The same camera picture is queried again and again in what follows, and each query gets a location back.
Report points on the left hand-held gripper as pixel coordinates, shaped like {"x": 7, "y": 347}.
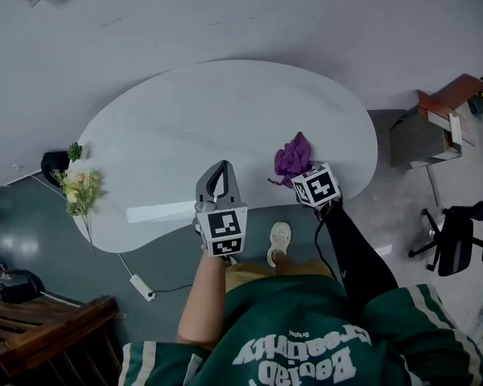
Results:
{"x": 223, "y": 229}

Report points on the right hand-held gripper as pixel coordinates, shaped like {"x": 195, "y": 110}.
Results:
{"x": 318, "y": 187}

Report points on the purple cloth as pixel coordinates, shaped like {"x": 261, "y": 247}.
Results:
{"x": 291, "y": 157}

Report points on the person's right forearm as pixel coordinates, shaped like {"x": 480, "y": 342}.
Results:
{"x": 362, "y": 255}

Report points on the person's left forearm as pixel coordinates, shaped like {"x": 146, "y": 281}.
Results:
{"x": 203, "y": 304}

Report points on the white oval table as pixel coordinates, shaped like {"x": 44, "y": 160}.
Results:
{"x": 185, "y": 127}

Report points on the person's right shoe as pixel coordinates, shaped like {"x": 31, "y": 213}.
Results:
{"x": 279, "y": 241}

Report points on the person's shoe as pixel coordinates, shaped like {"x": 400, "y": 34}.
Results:
{"x": 279, "y": 241}
{"x": 232, "y": 260}

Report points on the person's left shoe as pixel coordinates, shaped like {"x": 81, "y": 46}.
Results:
{"x": 232, "y": 260}

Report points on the person's yellow trousers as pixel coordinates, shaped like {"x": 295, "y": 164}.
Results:
{"x": 298, "y": 269}

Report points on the cardboard box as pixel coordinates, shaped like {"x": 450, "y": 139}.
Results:
{"x": 422, "y": 143}

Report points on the white power strip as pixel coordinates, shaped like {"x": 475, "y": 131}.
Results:
{"x": 142, "y": 287}

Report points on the artificial flower bouquet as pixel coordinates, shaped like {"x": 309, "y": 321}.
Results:
{"x": 80, "y": 195}

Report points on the person's green jersey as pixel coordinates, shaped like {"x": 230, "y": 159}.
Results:
{"x": 306, "y": 336}

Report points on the black office chair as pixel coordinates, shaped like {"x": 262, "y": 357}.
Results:
{"x": 455, "y": 247}

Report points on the small potted succulent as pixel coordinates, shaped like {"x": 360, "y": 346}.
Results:
{"x": 75, "y": 151}

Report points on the black backpack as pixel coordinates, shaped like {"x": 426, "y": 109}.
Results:
{"x": 52, "y": 167}

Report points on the black floor bag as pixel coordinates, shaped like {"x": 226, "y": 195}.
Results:
{"x": 18, "y": 286}

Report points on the wooden chair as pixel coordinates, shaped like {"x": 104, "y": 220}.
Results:
{"x": 44, "y": 336}

